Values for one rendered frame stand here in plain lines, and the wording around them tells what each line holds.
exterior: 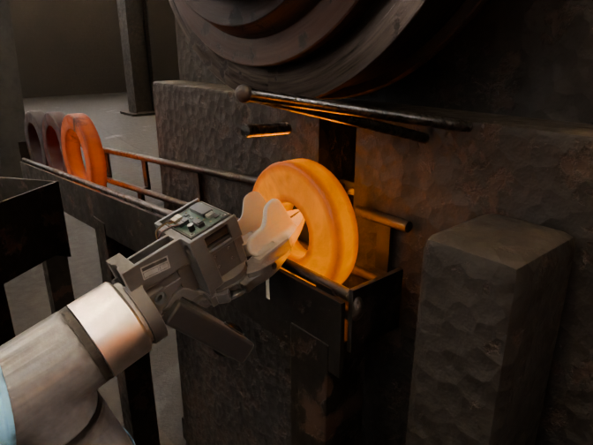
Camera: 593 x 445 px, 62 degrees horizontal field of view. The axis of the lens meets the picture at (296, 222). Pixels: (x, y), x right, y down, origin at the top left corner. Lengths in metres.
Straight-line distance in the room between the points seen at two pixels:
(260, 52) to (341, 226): 0.18
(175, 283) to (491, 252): 0.28
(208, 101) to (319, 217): 0.35
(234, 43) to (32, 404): 0.36
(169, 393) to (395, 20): 1.30
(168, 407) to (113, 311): 1.05
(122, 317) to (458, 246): 0.28
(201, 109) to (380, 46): 0.46
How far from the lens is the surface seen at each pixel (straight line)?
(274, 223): 0.51
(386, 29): 0.40
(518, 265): 0.36
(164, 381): 1.58
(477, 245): 0.38
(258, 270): 0.49
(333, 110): 0.40
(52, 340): 0.45
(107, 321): 0.45
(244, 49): 0.50
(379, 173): 0.54
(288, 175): 0.54
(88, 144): 1.10
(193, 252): 0.45
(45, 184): 0.93
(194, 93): 0.83
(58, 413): 0.46
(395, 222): 0.52
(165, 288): 0.47
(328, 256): 0.52
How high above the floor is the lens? 0.93
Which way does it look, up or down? 20 degrees down
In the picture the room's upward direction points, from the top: straight up
